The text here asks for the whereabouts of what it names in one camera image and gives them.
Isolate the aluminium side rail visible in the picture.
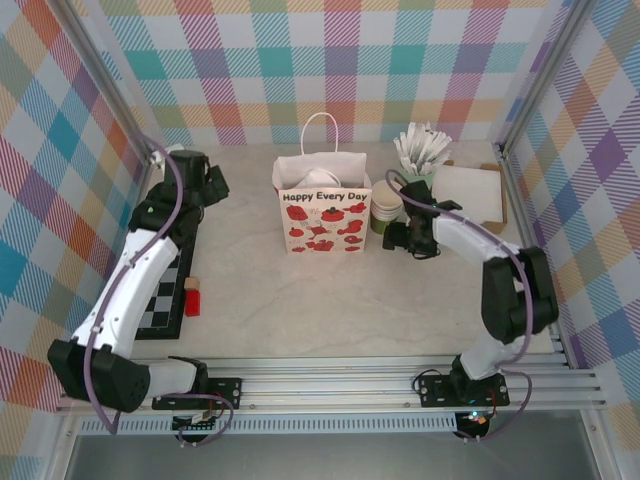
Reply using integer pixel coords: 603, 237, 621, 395
499, 144, 571, 366

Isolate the small circuit board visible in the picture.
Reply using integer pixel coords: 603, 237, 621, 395
458, 409, 494, 432
172, 410, 221, 434

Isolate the black chessboard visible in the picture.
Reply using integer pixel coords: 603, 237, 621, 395
134, 234, 199, 341

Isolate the flat white napkin stack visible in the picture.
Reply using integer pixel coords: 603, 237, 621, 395
432, 165, 504, 224

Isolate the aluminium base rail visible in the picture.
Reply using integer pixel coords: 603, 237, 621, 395
54, 353, 609, 416

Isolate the perforated grey cable duct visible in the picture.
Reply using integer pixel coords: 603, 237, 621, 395
77, 413, 464, 436

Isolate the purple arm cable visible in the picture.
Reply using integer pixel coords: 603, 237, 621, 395
83, 133, 234, 447
384, 168, 535, 444

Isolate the bundle of white stick packets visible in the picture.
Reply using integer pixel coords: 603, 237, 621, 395
393, 122, 454, 177

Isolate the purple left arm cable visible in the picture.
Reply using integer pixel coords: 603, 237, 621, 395
83, 133, 234, 447

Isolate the white red paper gift bag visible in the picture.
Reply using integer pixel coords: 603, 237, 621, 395
272, 112, 374, 255

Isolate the stack of paper cups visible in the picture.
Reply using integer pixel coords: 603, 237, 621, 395
370, 180, 404, 235

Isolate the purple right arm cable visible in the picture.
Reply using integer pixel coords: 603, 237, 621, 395
384, 168, 535, 444

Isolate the mint green tin holder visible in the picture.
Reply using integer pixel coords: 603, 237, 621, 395
397, 167, 436, 201

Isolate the aluminium frame post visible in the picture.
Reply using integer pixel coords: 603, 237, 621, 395
497, 0, 601, 156
52, 0, 156, 164

